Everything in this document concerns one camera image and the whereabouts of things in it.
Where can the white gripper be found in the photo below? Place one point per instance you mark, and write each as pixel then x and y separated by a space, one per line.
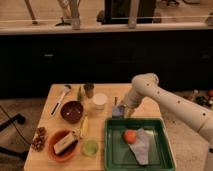
pixel 132 99

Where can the blue sponge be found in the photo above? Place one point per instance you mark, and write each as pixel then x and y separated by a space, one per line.
pixel 118 111

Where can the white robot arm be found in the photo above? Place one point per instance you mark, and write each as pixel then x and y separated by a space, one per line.
pixel 198 118

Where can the white plastic cup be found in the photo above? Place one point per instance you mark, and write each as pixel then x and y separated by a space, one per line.
pixel 99 100

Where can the small metal cup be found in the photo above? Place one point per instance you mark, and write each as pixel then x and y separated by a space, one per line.
pixel 89 89

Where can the green plastic cup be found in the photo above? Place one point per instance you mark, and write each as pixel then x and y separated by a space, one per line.
pixel 90 148

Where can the orange fruit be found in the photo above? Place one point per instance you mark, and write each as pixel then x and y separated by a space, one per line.
pixel 130 136

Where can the grey cloth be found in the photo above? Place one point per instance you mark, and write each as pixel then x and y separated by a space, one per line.
pixel 141 147

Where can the green plastic tray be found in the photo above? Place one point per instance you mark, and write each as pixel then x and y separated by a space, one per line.
pixel 119 157

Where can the green vegetable piece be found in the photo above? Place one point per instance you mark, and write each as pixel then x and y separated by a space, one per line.
pixel 79 94

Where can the dark red bowl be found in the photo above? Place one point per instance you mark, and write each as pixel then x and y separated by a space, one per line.
pixel 72 111

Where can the brown white box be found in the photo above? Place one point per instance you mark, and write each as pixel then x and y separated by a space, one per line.
pixel 65 142

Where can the orange bowl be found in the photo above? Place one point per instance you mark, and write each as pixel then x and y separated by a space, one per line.
pixel 66 154

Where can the bunch of brown grapes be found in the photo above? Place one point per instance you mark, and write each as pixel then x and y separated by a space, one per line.
pixel 38 142

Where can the black stand base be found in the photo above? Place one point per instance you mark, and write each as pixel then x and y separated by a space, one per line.
pixel 9 130

